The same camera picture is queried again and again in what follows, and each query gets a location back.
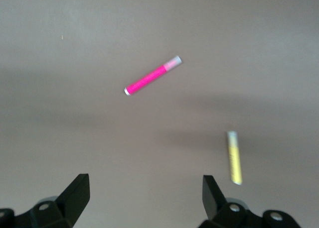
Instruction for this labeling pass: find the pink highlighter pen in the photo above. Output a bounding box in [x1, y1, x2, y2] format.
[123, 55, 183, 97]

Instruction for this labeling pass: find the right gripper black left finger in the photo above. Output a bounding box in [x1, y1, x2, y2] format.
[0, 173, 91, 228]

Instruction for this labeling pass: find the yellow highlighter pen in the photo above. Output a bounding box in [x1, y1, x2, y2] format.
[226, 130, 243, 187]

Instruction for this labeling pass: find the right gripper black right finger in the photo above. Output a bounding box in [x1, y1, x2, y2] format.
[202, 174, 303, 228]

